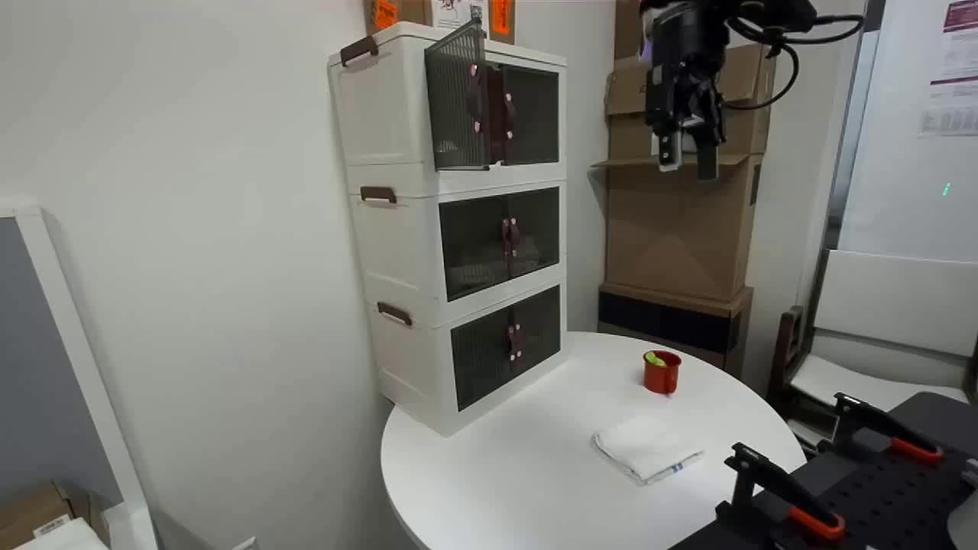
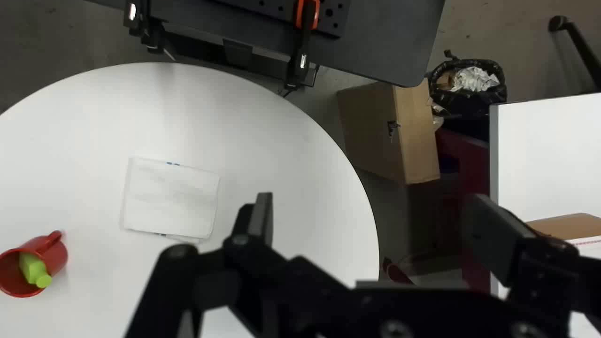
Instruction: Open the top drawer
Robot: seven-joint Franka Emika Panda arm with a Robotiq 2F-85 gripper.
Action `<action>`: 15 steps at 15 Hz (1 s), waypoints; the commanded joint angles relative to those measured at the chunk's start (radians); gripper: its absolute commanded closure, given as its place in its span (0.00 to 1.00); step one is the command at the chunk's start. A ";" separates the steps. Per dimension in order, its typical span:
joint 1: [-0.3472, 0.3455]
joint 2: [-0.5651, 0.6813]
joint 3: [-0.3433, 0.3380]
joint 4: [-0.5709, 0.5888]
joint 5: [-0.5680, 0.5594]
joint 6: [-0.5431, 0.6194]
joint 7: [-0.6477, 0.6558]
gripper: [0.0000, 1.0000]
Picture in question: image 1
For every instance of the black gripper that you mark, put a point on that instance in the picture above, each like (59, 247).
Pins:
(685, 88)

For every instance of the smoked transparent cabinet door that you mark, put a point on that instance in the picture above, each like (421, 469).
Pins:
(536, 110)
(452, 102)
(539, 325)
(536, 231)
(468, 248)
(477, 356)

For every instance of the tall plain cardboard box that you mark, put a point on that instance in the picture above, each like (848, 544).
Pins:
(626, 26)

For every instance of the green item in cup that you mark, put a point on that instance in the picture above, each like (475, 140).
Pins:
(652, 358)

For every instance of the brown wooden piece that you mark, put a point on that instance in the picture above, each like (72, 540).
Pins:
(787, 352)

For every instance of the red plastic cup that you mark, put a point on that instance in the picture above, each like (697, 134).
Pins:
(661, 381)

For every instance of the white flat panel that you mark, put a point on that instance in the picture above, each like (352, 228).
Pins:
(896, 300)

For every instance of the white label card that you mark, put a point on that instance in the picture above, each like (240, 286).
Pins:
(457, 12)

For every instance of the white folded cloth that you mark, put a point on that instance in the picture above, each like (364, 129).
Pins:
(644, 449)

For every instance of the white three-tier storage cabinet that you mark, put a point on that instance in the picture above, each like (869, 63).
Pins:
(392, 110)

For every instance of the black perforated base board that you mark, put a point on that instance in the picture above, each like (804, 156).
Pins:
(896, 505)

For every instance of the white paper sheets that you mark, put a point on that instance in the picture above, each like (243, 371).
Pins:
(65, 535)

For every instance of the shallow cardboard tray box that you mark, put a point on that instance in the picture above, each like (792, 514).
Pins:
(30, 514)

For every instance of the wall poster with text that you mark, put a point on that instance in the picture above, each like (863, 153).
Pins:
(951, 63)

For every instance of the grey partition white frame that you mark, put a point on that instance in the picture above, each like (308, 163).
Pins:
(50, 348)

